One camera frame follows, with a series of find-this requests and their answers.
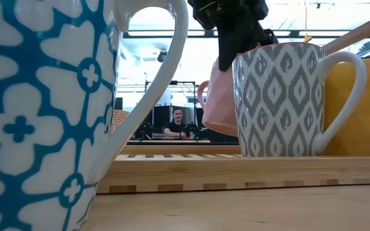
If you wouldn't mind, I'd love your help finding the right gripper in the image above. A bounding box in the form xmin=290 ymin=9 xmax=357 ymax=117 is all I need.
xmin=187 ymin=0 xmax=279 ymax=72

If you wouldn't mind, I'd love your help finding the pink mug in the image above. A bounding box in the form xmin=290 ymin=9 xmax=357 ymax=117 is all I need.
xmin=197 ymin=58 xmax=239 ymax=137

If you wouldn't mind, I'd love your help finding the grey ikat pattern mug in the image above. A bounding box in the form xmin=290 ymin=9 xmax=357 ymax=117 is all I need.
xmin=232 ymin=41 xmax=368 ymax=158

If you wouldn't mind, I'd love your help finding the orange patterned mug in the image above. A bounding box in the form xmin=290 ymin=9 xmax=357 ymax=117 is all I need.
xmin=109 ymin=109 xmax=131 ymax=136

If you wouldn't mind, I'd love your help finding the yellow faceted mug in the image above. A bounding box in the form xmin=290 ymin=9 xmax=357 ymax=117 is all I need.
xmin=321 ymin=57 xmax=370 ymax=157

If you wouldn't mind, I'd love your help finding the blue floral white mug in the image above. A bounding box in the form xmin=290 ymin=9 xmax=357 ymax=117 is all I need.
xmin=0 ymin=0 xmax=189 ymax=231

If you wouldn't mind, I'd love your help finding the person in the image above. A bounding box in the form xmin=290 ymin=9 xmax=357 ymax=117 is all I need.
xmin=163 ymin=107 xmax=189 ymax=139

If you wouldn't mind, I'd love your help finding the black overhead frame beam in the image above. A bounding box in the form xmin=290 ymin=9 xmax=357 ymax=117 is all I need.
xmin=122 ymin=30 xmax=370 ymax=39

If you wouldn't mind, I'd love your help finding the small black round camera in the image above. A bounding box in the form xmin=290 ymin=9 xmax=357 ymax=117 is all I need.
xmin=157 ymin=49 xmax=169 ymax=64

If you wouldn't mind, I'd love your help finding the yellow hanging cord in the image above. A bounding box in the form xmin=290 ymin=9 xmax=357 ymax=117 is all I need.
xmin=302 ymin=0 xmax=313 ymax=44

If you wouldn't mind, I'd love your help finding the black aluminium table frame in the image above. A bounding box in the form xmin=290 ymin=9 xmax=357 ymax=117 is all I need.
xmin=127 ymin=139 xmax=211 ymax=145

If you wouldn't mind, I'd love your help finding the wooden slatted tray with handles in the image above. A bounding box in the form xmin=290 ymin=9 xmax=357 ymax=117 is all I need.
xmin=96 ymin=9 xmax=370 ymax=193

